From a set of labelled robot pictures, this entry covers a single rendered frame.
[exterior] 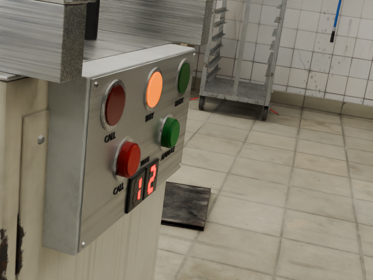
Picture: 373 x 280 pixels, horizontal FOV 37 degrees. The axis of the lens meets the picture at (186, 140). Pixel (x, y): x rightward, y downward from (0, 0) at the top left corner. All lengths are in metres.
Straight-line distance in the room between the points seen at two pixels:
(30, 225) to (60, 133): 0.07
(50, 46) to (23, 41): 0.02
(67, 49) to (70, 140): 0.08
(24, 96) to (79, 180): 0.07
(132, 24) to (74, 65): 0.29
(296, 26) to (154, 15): 3.88
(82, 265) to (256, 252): 1.54
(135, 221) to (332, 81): 3.97
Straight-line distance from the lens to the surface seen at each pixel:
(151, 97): 0.49
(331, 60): 4.51
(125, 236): 0.61
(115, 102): 0.43
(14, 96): 0.37
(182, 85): 0.57
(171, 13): 0.63
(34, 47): 0.36
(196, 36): 0.62
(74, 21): 0.36
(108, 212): 0.47
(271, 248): 2.08
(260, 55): 4.53
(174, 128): 0.55
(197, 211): 2.23
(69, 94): 0.40
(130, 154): 0.46
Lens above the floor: 0.92
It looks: 17 degrees down
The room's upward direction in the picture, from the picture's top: 7 degrees clockwise
